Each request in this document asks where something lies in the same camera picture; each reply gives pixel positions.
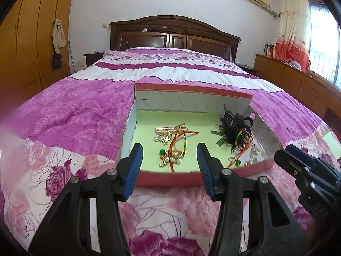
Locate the red orange string bracelet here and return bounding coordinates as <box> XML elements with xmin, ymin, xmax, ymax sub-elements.
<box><xmin>227</xmin><ymin>129</ymin><xmax>254</xmax><ymax>167</ymax></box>

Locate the black feather hair claw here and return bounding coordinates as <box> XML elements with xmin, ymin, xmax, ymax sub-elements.
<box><xmin>211</xmin><ymin>105</ymin><xmax>254</xmax><ymax>152</ymax></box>

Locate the pearl chain bracelet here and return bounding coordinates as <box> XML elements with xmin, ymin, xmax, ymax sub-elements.
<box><xmin>158</xmin><ymin>155</ymin><xmax>183</xmax><ymax>168</ymax></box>

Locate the red woven cord bracelet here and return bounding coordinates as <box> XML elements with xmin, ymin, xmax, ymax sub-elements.
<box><xmin>168</xmin><ymin>129</ymin><xmax>200</xmax><ymax>173</ymax></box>

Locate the gold flower brooch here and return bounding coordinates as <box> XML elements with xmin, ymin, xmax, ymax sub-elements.
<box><xmin>154</xmin><ymin>131</ymin><xmax>173</xmax><ymax>142</ymax></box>

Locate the gold pink flower hair clip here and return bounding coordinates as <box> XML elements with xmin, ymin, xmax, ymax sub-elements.
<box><xmin>155</xmin><ymin>122</ymin><xmax>187</xmax><ymax>135</ymax></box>

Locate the small gold rose earring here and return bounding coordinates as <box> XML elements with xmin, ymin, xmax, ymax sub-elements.
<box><xmin>172</xmin><ymin>150</ymin><xmax>183</xmax><ymax>158</ymax></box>

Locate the green paper sheet on bed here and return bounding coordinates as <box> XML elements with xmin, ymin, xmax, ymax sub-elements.
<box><xmin>323</xmin><ymin>131</ymin><xmax>340</xmax><ymax>154</ymax></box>

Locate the wooden sideboard cabinet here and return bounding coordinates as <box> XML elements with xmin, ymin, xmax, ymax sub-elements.
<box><xmin>254</xmin><ymin>54</ymin><xmax>340</xmax><ymax>117</ymax></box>

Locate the pink white curtain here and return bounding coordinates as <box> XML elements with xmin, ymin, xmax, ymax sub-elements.
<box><xmin>275</xmin><ymin>0</ymin><xmax>312</xmax><ymax>72</ymax></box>

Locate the green paper sheet in box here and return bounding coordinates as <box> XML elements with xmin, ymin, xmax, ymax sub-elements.
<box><xmin>131</xmin><ymin>109</ymin><xmax>241</xmax><ymax>172</ymax></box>

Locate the pink cardboard box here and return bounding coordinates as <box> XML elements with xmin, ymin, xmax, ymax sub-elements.
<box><xmin>121</xmin><ymin>83</ymin><xmax>282</xmax><ymax>187</ymax></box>

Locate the dark wooden nightstand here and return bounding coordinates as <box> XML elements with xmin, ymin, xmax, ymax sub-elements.
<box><xmin>83</xmin><ymin>51</ymin><xmax>104</xmax><ymax>67</ymax></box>

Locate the wooden wardrobe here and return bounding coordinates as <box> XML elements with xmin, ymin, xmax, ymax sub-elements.
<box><xmin>1</xmin><ymin>0</ymin><xmax>72</xmax><ymax>103</ymax></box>

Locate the beige hanging cloth bag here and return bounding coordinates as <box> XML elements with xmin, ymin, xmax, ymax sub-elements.
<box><xmin>52</xmin><ymin>19</ymin><xmax>66</xmax><ymax>54</ymax></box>

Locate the dark wooden headboard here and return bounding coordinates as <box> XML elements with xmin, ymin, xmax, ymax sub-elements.
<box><xmin>110</xmin><ymin>15</ymin><xmax>240</xmax><ymax>61</ymax></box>

